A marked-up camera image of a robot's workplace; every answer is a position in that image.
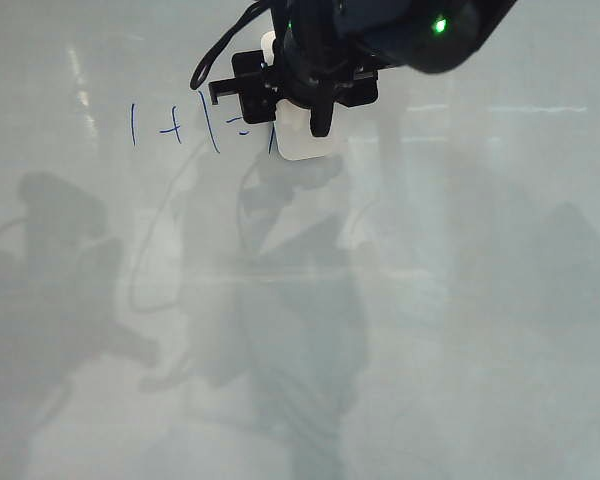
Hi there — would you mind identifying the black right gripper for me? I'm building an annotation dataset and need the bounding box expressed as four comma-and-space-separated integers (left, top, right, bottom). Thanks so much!
207, 47, 382, 140

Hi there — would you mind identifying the white rounded whiteboard eraser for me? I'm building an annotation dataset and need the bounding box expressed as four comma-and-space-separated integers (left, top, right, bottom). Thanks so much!
258, 31, 345, 162

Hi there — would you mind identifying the blue marker writing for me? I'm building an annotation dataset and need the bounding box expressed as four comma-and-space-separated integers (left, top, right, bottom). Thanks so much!
128, 102, 281, 157

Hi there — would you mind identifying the white glossy black-framed whiteboard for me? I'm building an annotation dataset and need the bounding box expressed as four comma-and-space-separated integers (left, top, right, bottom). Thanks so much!
0, 0, 600, 480

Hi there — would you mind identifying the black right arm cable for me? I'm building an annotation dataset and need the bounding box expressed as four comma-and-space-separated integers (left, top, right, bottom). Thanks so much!
189, 0, 277, 93

